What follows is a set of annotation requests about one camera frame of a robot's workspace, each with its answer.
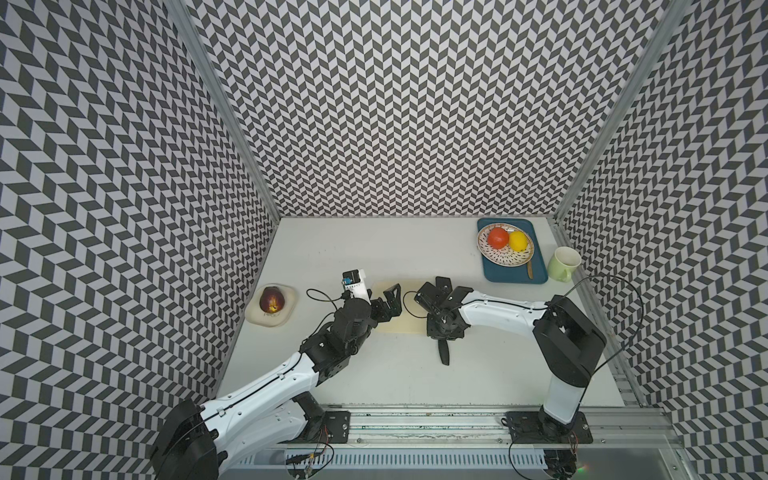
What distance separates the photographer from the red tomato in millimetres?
1076

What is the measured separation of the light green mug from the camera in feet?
3.13

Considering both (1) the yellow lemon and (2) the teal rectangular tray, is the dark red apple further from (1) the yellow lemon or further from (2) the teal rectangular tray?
(1) the yellow lemon

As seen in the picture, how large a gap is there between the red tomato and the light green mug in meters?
0.17

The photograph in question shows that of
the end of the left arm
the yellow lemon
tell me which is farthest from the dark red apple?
the yellow lemon

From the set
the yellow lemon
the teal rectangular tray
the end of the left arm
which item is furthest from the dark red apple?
the yellow lemon

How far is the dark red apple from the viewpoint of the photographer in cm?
91

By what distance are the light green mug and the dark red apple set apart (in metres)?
0.89

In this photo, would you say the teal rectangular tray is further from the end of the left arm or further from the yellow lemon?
the end of the left arm

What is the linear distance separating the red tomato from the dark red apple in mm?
758
